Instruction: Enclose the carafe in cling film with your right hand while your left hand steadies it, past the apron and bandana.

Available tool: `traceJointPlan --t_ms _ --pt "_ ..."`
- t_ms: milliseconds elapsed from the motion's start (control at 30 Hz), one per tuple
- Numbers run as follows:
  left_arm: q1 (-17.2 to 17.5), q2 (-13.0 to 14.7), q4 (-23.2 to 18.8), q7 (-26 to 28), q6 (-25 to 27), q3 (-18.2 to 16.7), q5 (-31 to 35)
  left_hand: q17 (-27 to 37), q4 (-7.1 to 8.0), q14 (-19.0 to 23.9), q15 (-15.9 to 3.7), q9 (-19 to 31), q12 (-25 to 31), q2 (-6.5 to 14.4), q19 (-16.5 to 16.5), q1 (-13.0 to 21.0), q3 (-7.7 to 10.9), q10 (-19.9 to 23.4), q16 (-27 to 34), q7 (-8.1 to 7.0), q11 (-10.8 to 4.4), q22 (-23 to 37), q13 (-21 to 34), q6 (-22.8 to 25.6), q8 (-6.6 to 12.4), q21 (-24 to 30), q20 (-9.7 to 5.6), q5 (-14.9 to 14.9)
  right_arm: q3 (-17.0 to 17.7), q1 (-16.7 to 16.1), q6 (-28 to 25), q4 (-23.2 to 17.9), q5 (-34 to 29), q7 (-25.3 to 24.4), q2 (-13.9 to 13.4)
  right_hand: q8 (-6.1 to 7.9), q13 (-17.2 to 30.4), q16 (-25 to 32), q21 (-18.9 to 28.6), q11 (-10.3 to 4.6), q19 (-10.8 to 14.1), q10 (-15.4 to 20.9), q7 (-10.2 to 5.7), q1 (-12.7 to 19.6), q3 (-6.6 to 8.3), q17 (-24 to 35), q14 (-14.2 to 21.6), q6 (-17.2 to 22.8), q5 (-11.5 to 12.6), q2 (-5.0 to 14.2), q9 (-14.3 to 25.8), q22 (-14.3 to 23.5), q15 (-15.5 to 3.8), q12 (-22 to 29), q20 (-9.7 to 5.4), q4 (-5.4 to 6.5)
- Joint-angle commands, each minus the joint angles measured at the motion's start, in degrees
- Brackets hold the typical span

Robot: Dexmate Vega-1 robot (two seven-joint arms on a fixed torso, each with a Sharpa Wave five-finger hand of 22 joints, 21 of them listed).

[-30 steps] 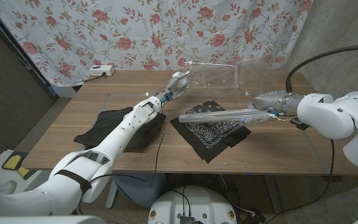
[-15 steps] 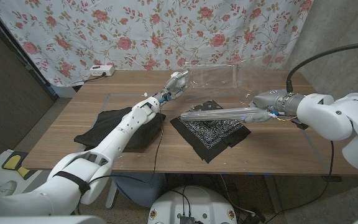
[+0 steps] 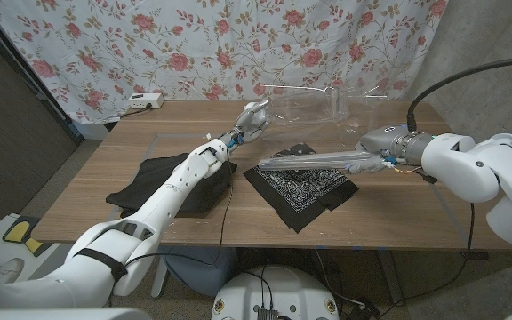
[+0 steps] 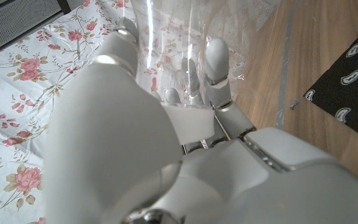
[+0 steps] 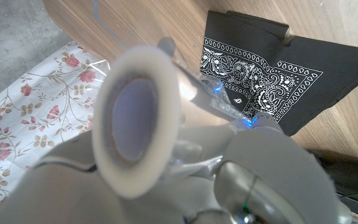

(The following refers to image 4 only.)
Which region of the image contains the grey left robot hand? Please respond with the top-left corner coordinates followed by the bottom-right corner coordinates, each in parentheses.
top-left (42, 17), bottom-right (358, 224)

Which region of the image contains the clear carafe with white lid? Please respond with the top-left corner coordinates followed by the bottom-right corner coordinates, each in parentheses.
top-left (129, 0), bottom-right (260, 146)

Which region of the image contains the transparent cling film sheet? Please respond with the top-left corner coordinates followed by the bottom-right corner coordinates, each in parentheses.
top-left (197, 0), bottom-right (282, 103)

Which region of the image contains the black paisley bandana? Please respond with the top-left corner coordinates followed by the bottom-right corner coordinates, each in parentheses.
top-left (303, 15), bottom-right (358, 147)

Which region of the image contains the floral rose backdrop cloth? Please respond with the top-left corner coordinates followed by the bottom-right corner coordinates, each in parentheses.
top-left (0, 0), bottom-right (254, 224)

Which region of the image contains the dark mesh partition panel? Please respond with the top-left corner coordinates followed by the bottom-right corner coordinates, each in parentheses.
top-left (0, 0), bottom-right (71, 62)

